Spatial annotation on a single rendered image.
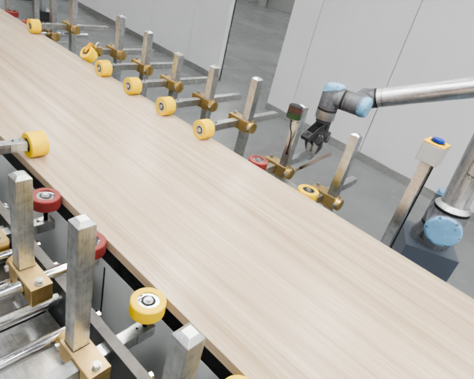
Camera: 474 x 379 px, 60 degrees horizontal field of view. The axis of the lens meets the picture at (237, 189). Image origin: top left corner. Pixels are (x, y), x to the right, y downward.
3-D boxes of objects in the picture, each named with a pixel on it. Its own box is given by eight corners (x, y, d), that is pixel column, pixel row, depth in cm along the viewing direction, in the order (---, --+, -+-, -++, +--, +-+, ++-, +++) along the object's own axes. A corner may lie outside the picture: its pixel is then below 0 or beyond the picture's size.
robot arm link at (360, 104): (376, 95, 182) (350, 86, 186) (371, 100, 172) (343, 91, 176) (369, 116, 186) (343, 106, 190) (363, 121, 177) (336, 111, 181)
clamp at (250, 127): (235, 121, 192) (237, 110, 189) (256, 133, 185) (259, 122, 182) (226, 122, 187) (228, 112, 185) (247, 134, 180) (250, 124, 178)
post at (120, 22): (115, 97, 249) (122, 14, 226) (118, 99, 248) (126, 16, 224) (110, 98, 247) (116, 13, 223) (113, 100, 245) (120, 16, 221)
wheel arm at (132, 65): (176, 66, 244) (177, 60, 243) (180, 68, 243) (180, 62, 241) (100, 69, 209) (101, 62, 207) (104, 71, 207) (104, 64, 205)
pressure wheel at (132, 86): (137, 73, 195) (144, 86, 194) (130, 83, 201) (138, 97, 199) (126, 74, 191) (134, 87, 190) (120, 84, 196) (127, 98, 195)
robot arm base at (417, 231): (408, 222, 213) (416, 207, 208) (445, 235, 211) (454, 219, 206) (411, 243, 197) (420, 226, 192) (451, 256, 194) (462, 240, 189)
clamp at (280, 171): (268, 164, 184) (271, 154, 181) (293, 178, 177) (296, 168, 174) (261, 166, 180) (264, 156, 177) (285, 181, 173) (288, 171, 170)
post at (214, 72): (197, 156, 213) (215, 64, 189) (202, 159, 211) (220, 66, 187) (192, 156, 210) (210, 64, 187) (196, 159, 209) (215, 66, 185)
